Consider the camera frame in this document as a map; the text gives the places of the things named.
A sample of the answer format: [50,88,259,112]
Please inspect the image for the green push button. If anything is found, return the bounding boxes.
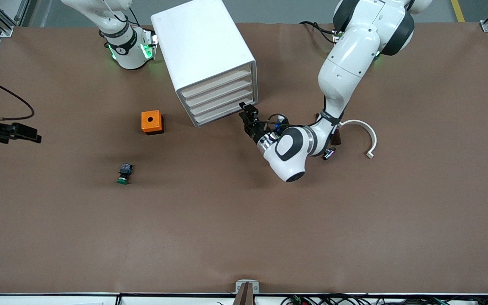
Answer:
[117,163,133,185]

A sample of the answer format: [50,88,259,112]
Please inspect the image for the white drawer cabinet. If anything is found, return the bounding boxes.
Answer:
[150,0,258,128]

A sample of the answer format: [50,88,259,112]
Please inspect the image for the brown table mat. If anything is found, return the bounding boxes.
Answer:
[0,21,488,296]

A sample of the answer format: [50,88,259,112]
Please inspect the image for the orange button enclosure box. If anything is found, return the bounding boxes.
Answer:
[141,110,164,135]

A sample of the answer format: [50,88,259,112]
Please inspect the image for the black arm base cable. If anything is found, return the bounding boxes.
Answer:
[299,20,338,44]

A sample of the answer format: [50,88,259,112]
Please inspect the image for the white curved bracket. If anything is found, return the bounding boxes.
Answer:
[339,119,377,159]

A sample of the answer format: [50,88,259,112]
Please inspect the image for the grey metal mounting bracket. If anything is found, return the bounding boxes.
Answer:
[235,280,260,295]

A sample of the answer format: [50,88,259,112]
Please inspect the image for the tan mounting post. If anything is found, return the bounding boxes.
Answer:
[233,283,256,305]

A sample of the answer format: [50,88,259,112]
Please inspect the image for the black cable bundle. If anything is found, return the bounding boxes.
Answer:
[280,294,488,305]

